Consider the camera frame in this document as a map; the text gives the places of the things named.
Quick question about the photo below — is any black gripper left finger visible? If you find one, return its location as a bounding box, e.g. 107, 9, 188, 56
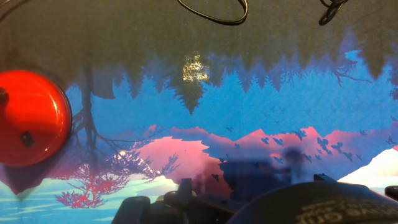
111, 177, 195, 224

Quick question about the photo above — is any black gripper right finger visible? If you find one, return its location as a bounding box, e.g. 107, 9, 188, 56
188, 193, 246, 224

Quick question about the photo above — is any red desk lamp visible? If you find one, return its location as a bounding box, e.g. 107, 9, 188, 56
0, 70, 73, 167

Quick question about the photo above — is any printed landscape table mat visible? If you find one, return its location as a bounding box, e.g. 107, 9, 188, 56
0, 0, 398, 224

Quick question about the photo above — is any black lamp power cable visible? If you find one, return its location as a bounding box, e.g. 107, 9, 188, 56
176, 0, 249, 27

